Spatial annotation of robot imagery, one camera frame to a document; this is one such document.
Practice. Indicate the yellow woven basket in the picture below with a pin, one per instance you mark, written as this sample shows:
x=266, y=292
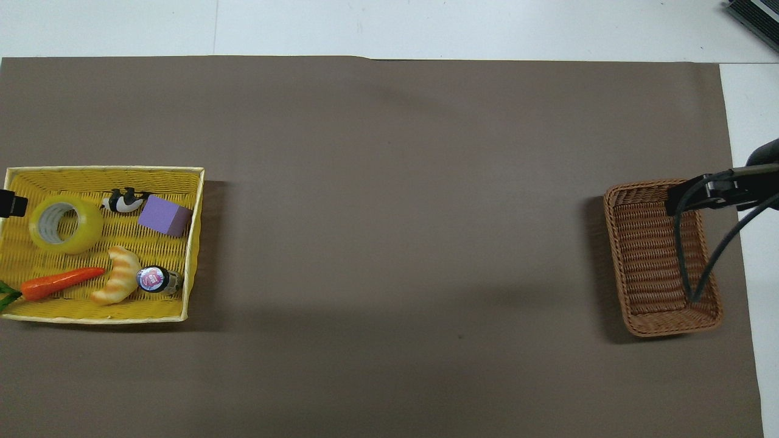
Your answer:
x=161, y=307

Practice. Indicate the dark grey ribbed device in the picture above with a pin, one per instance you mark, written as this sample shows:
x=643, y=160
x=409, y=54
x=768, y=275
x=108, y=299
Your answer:
x=758, y=15

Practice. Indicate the yellow clear tape roll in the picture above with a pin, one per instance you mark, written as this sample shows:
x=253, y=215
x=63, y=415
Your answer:
x=86, y=234

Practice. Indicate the toy croissant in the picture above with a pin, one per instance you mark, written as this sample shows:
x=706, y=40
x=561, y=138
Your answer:
x=122, y=274

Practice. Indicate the purple foam block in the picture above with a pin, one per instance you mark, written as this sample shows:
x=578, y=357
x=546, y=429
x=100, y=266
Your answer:
x=163, y=216

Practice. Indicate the brown wicker basket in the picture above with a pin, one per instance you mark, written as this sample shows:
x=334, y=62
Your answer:
x=646, y=255

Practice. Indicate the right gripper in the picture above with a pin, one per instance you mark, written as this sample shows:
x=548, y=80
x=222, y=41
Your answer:
x=765, y=152

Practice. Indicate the black and white penguin toy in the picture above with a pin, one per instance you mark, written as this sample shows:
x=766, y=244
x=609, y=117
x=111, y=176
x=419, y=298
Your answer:
x=125, y=203

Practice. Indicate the toy carrot with green leaves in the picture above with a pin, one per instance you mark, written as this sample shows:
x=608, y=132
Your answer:
x=61, y=282

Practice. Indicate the small dark bottle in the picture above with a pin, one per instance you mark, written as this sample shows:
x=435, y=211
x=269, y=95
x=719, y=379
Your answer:
x=155, y=280

